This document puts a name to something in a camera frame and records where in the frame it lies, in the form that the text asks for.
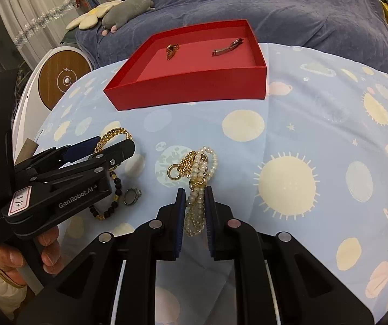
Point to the person's left hand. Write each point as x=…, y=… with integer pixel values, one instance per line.
x=52, y=259

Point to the cardboard tube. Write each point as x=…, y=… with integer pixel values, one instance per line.
x=28, y=147

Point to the blue planet printed blanket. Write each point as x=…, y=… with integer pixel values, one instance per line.
x=316, y=125

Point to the red cardboard box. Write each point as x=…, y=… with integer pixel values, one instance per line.
x=194, y=81

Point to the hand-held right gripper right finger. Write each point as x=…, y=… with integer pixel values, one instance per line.
x=209, y=223

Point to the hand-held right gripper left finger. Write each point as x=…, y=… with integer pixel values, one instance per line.
x=180, y=223

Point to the grey-blue plush blanket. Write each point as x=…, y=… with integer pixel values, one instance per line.
x=299, y=6

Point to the cream flower pillow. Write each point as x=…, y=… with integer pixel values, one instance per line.
x=89, y=18

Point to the round wooden white device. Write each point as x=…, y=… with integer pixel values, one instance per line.
x=55, y=78

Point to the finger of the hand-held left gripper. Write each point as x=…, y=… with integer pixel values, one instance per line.
x=123, y=149
x=79, y=149

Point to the grey plush toy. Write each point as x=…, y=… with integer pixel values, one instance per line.
x=126, y=10

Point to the white curtain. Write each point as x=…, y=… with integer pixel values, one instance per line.
x=28, y=17

